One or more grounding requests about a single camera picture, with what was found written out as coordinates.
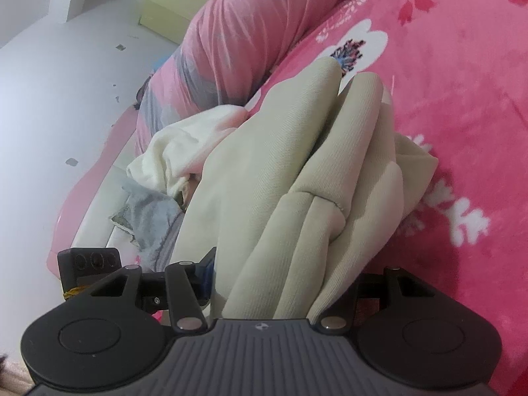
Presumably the pale green cabinet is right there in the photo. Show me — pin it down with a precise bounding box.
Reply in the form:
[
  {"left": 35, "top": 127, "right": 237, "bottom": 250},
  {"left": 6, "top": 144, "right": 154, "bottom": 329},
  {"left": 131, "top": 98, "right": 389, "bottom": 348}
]
[{"left": 139, "top": 0, "right": 244, "bottom": 44}]

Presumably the pink white headboard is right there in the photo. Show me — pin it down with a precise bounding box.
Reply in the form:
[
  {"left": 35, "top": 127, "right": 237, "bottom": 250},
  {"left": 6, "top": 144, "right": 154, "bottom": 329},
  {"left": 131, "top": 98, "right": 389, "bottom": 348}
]
[{"left": 45, "top": 107, "right": 149, "bottom": 281}]

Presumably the pink floral bedsheet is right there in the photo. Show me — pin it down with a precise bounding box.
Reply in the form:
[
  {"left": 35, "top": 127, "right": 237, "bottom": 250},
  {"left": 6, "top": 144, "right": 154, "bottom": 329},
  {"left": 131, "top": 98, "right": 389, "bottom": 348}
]
[{"left": 243, "top": 0, "right": 528, "bottom": 380}]

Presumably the grey garment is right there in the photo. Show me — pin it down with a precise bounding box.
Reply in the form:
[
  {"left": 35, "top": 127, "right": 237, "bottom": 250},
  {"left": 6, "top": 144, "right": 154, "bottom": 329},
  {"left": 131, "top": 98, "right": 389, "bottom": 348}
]
[{"left": 109, "top": 179, "right": 186, "bottom": 275}]

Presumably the cream fleece garment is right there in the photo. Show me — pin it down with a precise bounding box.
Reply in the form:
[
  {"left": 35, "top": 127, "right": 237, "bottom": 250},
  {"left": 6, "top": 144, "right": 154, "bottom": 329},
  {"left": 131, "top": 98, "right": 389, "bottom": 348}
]
[{"left": 126, "top": 105, "right": 252, "bottom": 211}]

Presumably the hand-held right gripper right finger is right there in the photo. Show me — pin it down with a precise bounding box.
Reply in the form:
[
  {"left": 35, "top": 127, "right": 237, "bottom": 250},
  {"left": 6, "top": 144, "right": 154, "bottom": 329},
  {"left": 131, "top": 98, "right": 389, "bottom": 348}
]
[{"left": 319, "top": 265, "right": 437, "bottom": 333}]

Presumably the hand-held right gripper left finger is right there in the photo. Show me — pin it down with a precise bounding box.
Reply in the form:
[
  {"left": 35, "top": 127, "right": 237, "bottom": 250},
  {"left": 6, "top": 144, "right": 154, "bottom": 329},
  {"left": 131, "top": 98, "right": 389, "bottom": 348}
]
[{"left": 90, "top": 247, "right": 218, "bottom": 333}]

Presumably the beige zip jacket black trim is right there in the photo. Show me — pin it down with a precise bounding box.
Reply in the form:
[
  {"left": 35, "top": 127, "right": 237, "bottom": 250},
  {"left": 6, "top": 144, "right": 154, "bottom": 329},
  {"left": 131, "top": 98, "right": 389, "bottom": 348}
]
[{"left": 181, "top": 58, "right": 439, "bottom": 322}]

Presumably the pink grey rolled quilt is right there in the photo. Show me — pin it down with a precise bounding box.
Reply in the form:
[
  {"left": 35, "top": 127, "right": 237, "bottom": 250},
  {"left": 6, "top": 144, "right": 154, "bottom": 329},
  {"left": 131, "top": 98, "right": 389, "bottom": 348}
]
[{"left": 134, "top": 0, "right": 368, "bottom": 157}]

